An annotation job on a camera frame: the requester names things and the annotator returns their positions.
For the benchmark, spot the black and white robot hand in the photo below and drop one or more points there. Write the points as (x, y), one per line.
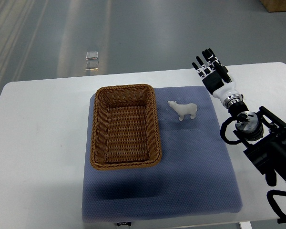
(215, 77)

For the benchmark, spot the white toy polar bear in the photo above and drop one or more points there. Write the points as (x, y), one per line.
(184, 109)

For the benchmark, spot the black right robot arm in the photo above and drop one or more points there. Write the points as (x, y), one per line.
(262, 133)

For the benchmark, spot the brown wicker basket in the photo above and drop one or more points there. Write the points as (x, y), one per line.
(125, 129)

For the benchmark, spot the brown cardboard box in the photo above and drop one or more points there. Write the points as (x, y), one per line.
(274, 5)

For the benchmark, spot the blue fabric mat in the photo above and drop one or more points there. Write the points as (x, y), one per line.
(194, 177)

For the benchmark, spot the metal floor plate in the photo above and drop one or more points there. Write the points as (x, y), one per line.
(92, 61)

